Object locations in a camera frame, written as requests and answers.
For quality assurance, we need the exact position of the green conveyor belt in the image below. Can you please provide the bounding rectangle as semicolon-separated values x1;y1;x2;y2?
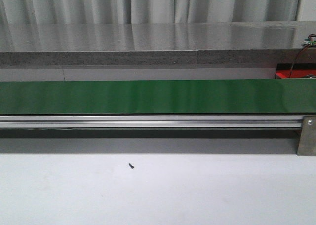
0;79;316;115

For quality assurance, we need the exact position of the red plastic tray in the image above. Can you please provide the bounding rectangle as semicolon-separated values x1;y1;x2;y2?
275;70;316;79

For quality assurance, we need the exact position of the small green circuit board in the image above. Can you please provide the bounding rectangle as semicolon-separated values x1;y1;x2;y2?
301;37;316;47

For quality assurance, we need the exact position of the grey pleated curtain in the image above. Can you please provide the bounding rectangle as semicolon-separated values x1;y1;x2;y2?
0;0;300;24

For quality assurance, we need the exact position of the aluminium conveyor side rail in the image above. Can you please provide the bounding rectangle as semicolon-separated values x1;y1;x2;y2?
0;115;304;129

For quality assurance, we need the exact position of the metal conveyor support bracket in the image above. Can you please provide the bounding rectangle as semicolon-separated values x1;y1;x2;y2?
297;116;316;156

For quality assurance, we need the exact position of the red and black wire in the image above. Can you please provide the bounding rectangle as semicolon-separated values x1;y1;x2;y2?
288;34;316;79

